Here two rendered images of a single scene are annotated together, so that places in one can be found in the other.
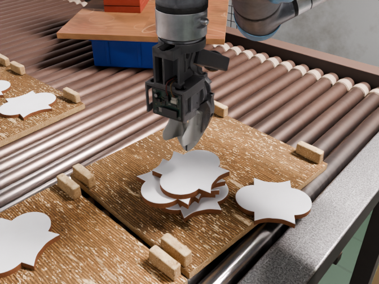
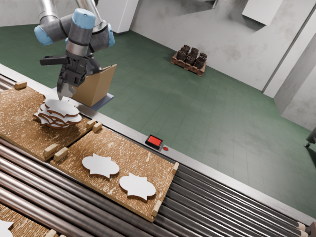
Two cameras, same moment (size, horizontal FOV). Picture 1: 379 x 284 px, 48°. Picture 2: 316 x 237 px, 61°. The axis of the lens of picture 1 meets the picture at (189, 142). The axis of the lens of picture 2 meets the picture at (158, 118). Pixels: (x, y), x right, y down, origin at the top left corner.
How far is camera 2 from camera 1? 1.33 m
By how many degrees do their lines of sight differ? 102
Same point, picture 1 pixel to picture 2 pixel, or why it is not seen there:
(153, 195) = (77, 118)
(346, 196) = (42, 88)
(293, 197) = (54, 96)
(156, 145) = (9, 128)
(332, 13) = not seen: outside the picture
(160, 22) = (85, 50)
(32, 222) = (89, 162)
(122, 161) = (28, 140)
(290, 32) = not seen: outside the picture
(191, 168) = (60, 106)
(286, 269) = (83, 108)
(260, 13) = not seen: hidden behind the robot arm
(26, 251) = (105, 160)
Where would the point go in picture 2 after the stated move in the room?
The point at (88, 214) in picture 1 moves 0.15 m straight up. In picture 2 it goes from (75, 148) to (85, 116)
